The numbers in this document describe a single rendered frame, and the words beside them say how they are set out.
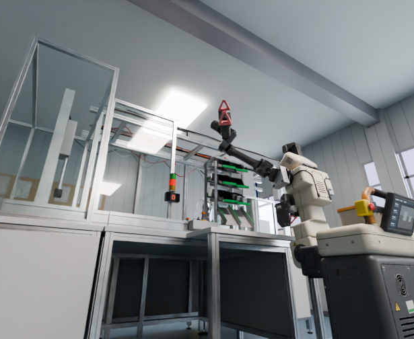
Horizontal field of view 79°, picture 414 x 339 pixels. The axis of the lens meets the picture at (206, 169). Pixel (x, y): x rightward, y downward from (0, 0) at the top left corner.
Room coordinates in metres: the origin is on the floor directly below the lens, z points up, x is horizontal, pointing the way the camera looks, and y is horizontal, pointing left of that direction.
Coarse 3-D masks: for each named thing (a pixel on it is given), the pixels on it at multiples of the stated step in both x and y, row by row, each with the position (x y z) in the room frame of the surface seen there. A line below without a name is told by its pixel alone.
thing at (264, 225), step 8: (248, 200) 3.10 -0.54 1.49; (240, 208) 3.03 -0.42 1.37; (248, 208) 3.10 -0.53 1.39; (264, 208) 3.24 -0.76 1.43; (272, 208) 3.33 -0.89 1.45; (264, 216) 3.24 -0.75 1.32; (272, 216) 3.32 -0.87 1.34; (224, 224) 3.18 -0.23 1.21; (264, 224) 3.23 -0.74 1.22; (272, 224) 3.31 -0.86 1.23; (264, 232) 3.22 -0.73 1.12; (272, 232) 3.30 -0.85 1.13
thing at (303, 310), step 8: (296, 272) 3.33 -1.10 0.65; (296, 280) 3.32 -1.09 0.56; (304, 280) 3.40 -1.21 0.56; (296, 288) 3.31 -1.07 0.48; (304, 288) 3.39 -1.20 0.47; (296, 296) 3.30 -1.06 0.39; (304, 296) 3.38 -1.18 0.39; (296, 304) 3.29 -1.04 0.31; (304, 304) 3.37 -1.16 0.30; (304, 312) 3.36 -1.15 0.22; (240, 336) 2.84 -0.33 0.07
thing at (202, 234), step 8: (192, 232) 1.60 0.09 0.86; (200, 232) 1.52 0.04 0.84; (208, 232) 1.44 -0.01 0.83; (216, 232) 1.44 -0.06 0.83; (224, 232) 1.46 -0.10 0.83; (232, 232) 1.49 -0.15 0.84; (240, 232) 1.52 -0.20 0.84; (248, 232) 1.56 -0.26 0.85; (256, 232) 1.59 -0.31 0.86; (288, 240) 1.77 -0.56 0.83
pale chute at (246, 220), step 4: (236, 212) 2.31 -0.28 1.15; (240, 212) 2.34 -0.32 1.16; (244, 212) 2.29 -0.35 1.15; (240, 216) 2.28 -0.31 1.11; (244, 216) 2.29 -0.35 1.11; (248, 216) 2.23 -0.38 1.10; (240, 220) 2.22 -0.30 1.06; (244, 220) 2.24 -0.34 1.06; (248, 220) 2.23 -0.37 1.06; (240, 224) 2.12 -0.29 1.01; (244, 224) 2.19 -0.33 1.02; (248, 224) 2.21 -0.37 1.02; (252, 224) 2.18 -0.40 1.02
